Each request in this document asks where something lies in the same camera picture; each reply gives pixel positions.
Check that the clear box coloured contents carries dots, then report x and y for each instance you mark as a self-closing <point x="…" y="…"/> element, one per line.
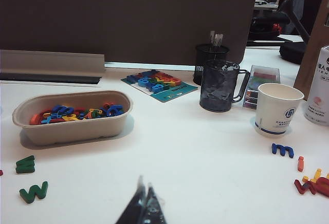
<point x="267" y="76"/>

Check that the blue letter m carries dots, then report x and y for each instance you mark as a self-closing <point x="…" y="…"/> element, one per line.
<point x="282" y="152"/>

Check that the brown wooden board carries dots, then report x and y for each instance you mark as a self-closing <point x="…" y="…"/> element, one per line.
<point x="317" y="28"/>

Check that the green plastic letter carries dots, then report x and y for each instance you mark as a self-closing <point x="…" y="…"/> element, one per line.
<point x="25" y="165"/>

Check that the white pen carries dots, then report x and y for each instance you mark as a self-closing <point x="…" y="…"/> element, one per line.
<point x="219" y="40"/>
<point x="212" y="39"/>

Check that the dark red plastic letter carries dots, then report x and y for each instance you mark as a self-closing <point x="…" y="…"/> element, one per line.
<point x="299" y="186"/>

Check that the green letter w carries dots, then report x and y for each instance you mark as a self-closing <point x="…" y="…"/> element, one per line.
<point x="33" y="193"/>

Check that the black mesh pen holder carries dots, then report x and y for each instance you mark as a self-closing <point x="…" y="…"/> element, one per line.
<point x="205" y="54"/>

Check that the teal magnetic letter pack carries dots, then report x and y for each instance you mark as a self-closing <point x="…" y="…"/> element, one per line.
<point x="169" y="93"/>

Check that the brown desk divider panel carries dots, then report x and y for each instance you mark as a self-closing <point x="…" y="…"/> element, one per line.
<point x="128" y="16"/>

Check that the white paper cup blue logo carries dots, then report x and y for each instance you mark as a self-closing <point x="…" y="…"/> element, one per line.
<point x="277" y="113"/>

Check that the orange letter i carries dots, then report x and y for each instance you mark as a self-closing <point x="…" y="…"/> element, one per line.
<point x="300" y="165"/>

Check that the light blue plastic letter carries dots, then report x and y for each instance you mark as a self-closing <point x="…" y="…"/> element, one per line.
<point x="51" y="118"/>

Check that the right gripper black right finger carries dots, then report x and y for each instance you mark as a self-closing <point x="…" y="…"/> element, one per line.
<point x="154" y="208"/>

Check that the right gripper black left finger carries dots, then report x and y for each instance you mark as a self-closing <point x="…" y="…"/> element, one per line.
<point x="133" y="208"/>

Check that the beige paper pulp tray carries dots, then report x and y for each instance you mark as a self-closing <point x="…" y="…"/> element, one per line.
<point x="77" y="131"/>

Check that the yellow plastic letter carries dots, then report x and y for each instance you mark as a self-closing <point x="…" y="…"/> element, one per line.
<point x="69" y="118"/>
<point x="316" y="175"/>

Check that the orange plastic letter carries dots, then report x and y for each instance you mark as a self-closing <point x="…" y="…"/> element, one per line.
<point x="34" y="120"/>

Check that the black office chair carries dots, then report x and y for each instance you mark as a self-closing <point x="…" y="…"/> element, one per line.
<point x="293" y="53"/>

